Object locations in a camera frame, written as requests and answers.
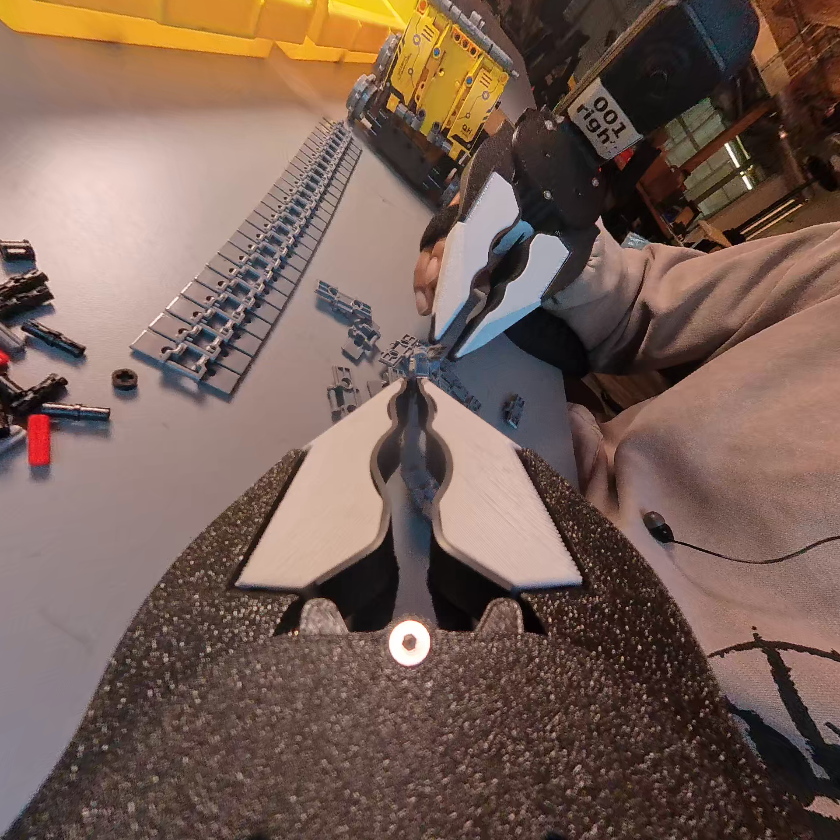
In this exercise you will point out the grey toy track belt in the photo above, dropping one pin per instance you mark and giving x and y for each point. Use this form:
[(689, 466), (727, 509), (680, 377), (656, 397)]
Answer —
[(256, 262), (420, 489)]

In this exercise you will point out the yellow toy robot vehicle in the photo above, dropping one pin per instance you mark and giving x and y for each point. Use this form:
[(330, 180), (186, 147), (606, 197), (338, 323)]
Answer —
[(446, 65)]

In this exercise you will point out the black chair armrest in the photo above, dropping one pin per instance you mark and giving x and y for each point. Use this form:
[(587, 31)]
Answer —
[(551, 341)]

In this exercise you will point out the person's beige hoodie torso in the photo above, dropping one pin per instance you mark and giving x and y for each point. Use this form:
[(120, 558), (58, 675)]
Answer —
[(722, 472)]

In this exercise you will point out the pile of small building pieces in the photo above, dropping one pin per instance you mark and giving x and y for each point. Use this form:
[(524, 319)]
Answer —
[(39, 394)]

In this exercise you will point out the person's right forearm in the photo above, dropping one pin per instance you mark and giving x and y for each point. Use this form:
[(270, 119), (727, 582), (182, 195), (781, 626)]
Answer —
[(689, 295)]

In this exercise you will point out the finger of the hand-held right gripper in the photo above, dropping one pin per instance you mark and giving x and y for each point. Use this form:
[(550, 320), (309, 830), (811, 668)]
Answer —
[(531, 282), (472, 249)]

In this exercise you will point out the person's right hand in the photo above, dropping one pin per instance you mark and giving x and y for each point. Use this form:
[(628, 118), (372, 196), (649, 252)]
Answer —
[(425, 282)]

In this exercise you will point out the yellow plastic storage bin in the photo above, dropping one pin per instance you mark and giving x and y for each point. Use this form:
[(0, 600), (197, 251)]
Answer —
[(131, 19), (341, 26)]

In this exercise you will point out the double grey track link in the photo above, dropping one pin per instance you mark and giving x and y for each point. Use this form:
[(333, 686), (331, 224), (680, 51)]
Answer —
[(342, 300)]

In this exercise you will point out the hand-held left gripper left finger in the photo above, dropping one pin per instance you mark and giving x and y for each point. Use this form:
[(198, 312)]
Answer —
[(321, 518)]

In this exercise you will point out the grey desk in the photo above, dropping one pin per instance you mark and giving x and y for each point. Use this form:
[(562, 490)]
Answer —
[(131, 164)]

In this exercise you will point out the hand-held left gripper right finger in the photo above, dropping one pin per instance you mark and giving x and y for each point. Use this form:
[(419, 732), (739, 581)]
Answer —
[(505, 518)]

